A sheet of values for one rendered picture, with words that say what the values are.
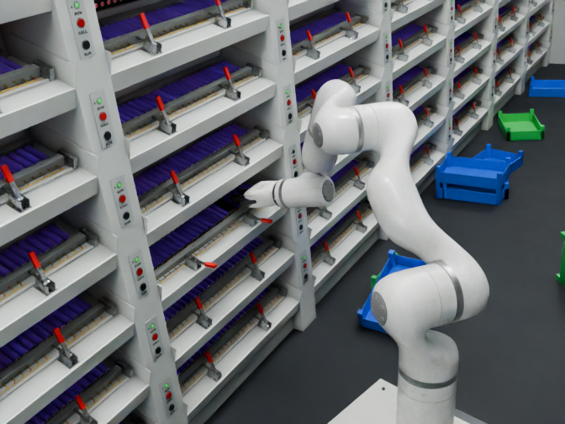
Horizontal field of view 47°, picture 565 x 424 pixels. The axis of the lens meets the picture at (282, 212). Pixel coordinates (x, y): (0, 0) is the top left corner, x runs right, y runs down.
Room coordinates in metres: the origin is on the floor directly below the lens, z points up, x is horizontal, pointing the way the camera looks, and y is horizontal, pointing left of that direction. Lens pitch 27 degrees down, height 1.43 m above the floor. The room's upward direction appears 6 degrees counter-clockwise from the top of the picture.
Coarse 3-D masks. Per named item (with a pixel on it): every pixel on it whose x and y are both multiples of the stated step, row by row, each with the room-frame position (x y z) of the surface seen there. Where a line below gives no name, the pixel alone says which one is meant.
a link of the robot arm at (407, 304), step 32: (384, 288) 1.00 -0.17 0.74; (416, 288) 0.99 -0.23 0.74; (448, 288) 1.00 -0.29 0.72; (384, 320) 0.98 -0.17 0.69; (416, 320) 0.96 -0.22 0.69; (448, 320) 0.99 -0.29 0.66; (416, 352) 0.97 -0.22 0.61; (448, 352) 1.00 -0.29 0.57; (416, 384) 0.98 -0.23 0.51; (448, 384) 0.98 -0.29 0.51
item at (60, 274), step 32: (64, 224) 1.38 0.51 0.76; (96, 224) 1.32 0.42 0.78; (0, 256) 1.22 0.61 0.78; (32, 256) 1.17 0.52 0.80; (64, 256) 1.27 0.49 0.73; (96, 256) 1.28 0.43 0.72; (0, 288) 1.13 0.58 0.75; (32, 288) 1.16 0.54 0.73; (64, 288) 1.17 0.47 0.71; (0, 320) 1.07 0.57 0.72; (32, 320) 1.11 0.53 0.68
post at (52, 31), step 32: (64, 0) 1.31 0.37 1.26; (0, 32) 1.41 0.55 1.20; (32, 32) 1.35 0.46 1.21; (64, 32) 1.30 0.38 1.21; (96, 32) 1.36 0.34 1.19; (96, 64) 1.35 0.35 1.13; (32, 128) 1.40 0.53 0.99; (64, 128) 1.34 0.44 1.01; (96, 128) 1.32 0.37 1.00; (128, 160) 1.37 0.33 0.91; (128, 192) 1.35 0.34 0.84; (128, 288) 1.30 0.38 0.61; (160, 320) 1.36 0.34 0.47; (128, 352) 1.33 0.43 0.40; (160, 416) 1.30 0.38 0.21
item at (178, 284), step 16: (256, 176) 1.93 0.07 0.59; (272, 208) 1.82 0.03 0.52; (240, 224) 1.72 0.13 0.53; (256, 224) 1.73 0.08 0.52; (160, 240) 1.61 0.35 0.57; (224, 240) 1.64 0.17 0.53; (240, 240) 1.65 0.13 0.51; (208, 256) 1.56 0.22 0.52; (224, 256) 1.59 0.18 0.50; (192, 272) 1.49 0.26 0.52; (208, 272) 1.53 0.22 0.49; (160, 288) 1.37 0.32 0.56; (176, 288) 1.43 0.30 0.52; (192, 288) 1.48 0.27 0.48
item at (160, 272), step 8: (240, 208) 1.76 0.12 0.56; (248, 208) 1.77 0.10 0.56; (232, 216) 1.72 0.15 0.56; (240, 216) 1.74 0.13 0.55; (224, 224) 1.68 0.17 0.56; (208, 232) 1.63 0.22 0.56; (216, 232) 1.64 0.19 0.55; (200, 240) 1.59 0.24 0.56; (208, 240) 1.61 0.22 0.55; (184, 248) 1.55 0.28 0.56; (192, 248) 1.55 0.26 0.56; (176, 256) 1.52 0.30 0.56; (184, 256) 1.53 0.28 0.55; (168, 264) 1.48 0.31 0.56; (176, 264) 1.50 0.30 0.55; (160, 272) 1.45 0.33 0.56; (176, 272) 1.47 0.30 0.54; (160, 280) 1.43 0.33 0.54
